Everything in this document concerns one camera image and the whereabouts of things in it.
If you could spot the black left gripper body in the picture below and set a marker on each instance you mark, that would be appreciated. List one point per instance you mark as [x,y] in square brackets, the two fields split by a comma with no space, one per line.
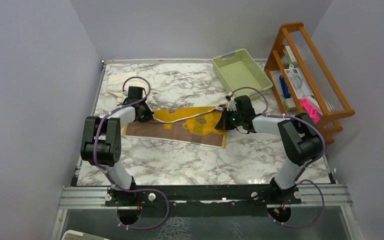
[146,113]

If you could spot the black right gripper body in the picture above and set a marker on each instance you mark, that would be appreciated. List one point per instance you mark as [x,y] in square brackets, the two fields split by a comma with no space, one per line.
[231,119]

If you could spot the brown yellow bear towel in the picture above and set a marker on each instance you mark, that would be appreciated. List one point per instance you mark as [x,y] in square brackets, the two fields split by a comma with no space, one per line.
[196,125]

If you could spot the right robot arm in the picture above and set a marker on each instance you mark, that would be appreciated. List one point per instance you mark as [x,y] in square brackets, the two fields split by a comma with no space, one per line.
[302,142]

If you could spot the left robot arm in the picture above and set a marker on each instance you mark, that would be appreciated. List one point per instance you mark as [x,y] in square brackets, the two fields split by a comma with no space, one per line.
[101,139]

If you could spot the cream white towel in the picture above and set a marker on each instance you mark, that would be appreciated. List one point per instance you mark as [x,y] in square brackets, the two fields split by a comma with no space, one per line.
[115,83]

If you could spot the light green plastic basket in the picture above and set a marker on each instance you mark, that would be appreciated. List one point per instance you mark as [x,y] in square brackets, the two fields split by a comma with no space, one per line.
[238,69]

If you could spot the blue item on rack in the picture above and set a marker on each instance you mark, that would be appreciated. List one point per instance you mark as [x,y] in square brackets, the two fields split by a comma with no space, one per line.
[284,87]

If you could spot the white packaged item on rack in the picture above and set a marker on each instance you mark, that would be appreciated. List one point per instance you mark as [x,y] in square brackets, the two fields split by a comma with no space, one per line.
[298,82]

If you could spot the pink item on rack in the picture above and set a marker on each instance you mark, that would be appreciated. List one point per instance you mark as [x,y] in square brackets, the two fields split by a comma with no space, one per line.
[311,106]

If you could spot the orange wooden rack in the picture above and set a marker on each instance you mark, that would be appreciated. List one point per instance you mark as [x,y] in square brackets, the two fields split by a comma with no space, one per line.
[325,89]

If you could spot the small box on rack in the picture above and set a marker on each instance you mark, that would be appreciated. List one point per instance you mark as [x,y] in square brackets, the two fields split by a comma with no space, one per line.
[289,55]

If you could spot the white bin corner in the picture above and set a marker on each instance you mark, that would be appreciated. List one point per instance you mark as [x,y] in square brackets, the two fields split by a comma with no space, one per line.
[77,235]

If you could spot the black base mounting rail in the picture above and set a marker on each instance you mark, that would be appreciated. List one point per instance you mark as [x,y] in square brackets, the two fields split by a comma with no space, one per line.
[197,201]

